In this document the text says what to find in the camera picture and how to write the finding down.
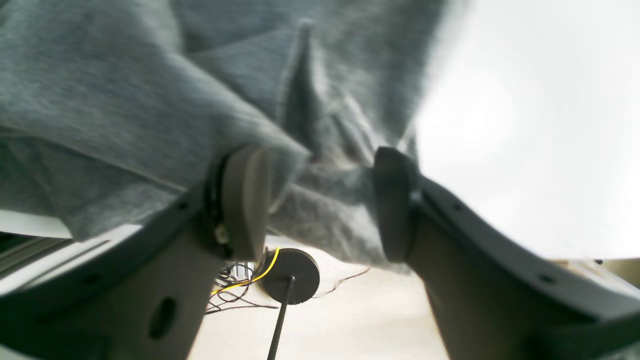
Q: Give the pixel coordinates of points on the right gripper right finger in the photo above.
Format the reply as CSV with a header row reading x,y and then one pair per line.
x,y
491,298

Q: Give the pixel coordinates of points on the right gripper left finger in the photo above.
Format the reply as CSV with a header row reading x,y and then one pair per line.
x,y
145,298

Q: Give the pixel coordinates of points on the round black stand base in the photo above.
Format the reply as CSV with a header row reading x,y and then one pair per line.
x,y
290,276

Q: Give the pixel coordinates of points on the grey T-shirt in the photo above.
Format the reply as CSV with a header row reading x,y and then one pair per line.
x,y
111,109

